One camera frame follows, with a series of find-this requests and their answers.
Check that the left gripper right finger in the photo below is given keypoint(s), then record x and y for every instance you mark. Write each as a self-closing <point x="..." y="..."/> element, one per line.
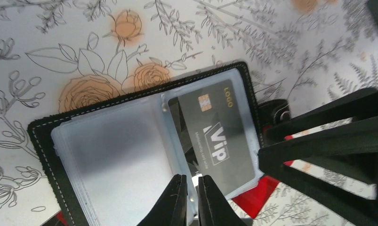
<point x="213" y="207"/>

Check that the red striped card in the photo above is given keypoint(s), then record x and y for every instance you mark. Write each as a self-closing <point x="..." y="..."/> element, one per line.
<point x="253" y="200"/>

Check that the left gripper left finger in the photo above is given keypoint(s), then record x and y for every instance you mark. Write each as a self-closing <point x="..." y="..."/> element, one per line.
<point x="171" y="207"/>

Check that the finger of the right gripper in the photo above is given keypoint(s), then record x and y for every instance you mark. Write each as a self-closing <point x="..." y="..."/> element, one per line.
<point x="360" y="104"/>
<point x="337" y="167"/>

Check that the black VIP card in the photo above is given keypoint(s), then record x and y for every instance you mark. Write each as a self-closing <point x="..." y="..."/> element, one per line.
<point x="215" y="130"/>

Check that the black card holder wallet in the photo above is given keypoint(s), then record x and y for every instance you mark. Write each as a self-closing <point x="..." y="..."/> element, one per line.
<point x="108" y="163"/>

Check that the floral patterned table mat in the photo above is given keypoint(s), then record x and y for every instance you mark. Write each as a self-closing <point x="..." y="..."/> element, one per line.
<point x="59" y="55"/>

